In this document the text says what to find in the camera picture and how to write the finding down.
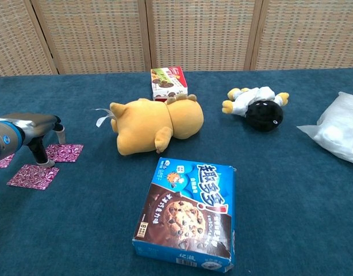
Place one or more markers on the blue carpet table cover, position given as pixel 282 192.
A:
pixel 280 187

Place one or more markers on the white plastic bag package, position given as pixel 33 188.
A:
pixel 337 129

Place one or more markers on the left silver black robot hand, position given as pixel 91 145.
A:
pixel 35 123

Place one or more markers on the blue chocolate cookie box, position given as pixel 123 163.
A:
pixel 188 212

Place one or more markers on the white red snack box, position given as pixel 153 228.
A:
pixel 168 80

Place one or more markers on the yellow plush toy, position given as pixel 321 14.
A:
pixel 147 126

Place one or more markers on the wicker folding screen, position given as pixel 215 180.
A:
pixel 193 31

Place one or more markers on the black white plush doll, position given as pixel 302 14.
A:
pixel 260 112

